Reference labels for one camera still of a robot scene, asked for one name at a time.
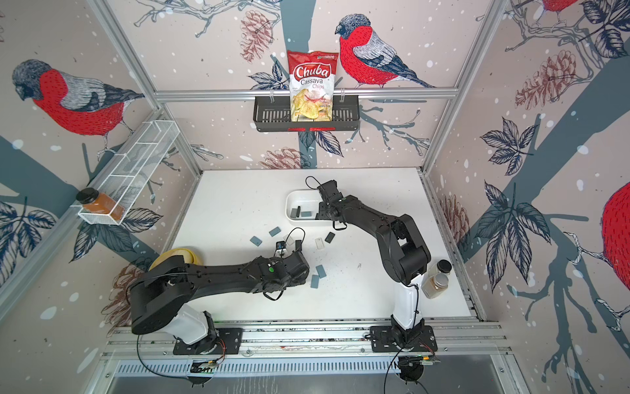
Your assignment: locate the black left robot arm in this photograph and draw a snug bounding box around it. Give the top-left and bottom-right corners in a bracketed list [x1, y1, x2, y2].
[129, 251, 309, 356]

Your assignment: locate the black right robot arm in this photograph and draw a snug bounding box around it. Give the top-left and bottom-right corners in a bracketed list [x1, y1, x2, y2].
[316, 180, 436, 354]

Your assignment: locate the white storage box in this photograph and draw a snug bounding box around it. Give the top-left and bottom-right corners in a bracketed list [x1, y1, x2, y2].
[285, 190, 332, 227]

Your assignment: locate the black eraser 4B top right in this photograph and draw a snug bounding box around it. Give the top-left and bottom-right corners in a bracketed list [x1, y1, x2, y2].
[325, 232, 336, 244]

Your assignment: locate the bottle with black cap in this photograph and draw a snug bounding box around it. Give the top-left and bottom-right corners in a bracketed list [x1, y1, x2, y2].
[427, 259, 453, 278]

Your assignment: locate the left circuit board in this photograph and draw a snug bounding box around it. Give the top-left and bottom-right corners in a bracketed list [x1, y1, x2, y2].
[190, 361, 220, 374]

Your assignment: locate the circuit board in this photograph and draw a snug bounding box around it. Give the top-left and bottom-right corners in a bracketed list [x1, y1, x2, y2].
[398, 356, 440, 369]
[190, 361, 220, 374]

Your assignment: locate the bottle with brown liquid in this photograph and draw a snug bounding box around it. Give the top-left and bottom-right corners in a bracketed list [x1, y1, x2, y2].
[422, 273, 449, 300]

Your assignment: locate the Chuba cassava chips bag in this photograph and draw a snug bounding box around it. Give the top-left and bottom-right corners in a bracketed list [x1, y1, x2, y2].
[287, 51, 339, 121]

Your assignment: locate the right circuit board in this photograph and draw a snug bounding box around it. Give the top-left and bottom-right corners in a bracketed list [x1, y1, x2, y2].
[398, 356, 440, 369]

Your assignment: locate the orange spice jar black lid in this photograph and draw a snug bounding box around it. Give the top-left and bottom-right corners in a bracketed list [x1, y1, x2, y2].
[76, 187, 125, 221]

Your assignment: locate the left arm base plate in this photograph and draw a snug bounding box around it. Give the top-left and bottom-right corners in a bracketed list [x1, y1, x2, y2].
[173, 328, 243, 356]

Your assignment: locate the black wire wall basket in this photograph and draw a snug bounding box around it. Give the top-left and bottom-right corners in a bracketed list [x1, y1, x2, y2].
[254, 95, 360, 132]

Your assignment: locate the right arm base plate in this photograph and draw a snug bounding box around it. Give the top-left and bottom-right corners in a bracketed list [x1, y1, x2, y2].
[365, 324, 438, 354]

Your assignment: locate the left black power cable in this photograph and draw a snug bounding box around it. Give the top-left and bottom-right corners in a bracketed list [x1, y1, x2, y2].
[136, 334, 195, 381]

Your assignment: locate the clear acrylic wall shelf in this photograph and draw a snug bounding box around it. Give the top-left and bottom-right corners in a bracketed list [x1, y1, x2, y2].
[78, 120, 180, 226]

